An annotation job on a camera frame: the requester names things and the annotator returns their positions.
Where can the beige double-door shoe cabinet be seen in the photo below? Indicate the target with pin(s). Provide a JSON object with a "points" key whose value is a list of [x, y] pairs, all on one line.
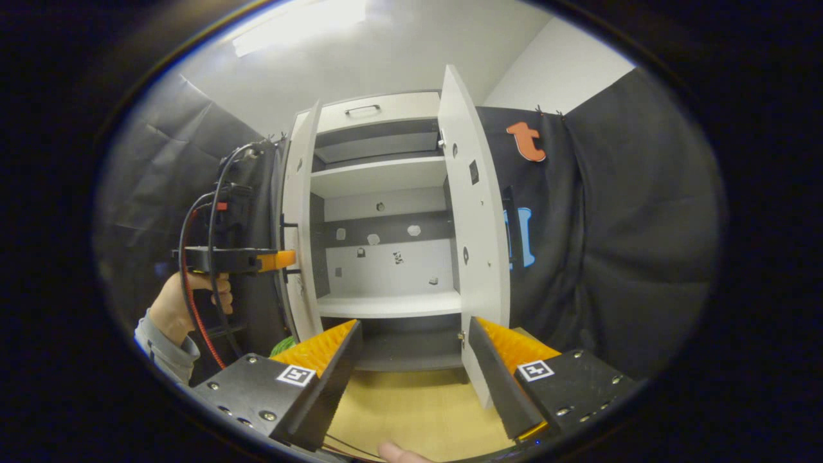
{"points": [[411, 206]]}

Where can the beige cabinet drawer front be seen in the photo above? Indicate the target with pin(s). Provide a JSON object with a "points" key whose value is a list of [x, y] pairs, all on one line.
{"points": [[398, 108]]}

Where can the ceiling light panel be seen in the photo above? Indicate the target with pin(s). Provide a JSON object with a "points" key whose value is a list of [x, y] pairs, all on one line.
{"points": [[302, 26]]}

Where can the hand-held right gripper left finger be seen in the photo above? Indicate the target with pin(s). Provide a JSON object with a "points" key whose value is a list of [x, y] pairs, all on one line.
{"points": [[337, 379]]}

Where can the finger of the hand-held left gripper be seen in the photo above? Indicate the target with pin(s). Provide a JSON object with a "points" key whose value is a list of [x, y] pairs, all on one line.
{"points": [[276, 260]]}

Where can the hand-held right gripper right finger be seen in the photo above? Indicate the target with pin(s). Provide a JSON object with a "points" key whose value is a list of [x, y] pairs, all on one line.
{"points": [[492, 379]]}

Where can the white cabinet shelf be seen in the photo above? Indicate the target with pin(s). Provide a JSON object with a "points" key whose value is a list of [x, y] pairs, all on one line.
{"points": [[379, 177], [386, 305]]}

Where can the black backdrop clip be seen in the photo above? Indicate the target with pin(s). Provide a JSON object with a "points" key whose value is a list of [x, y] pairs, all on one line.
{"points": [[550, 113], [278, 137]]}

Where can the green and white item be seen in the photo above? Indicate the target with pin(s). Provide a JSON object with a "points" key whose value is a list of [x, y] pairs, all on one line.
{"points": [[281, 347]]}

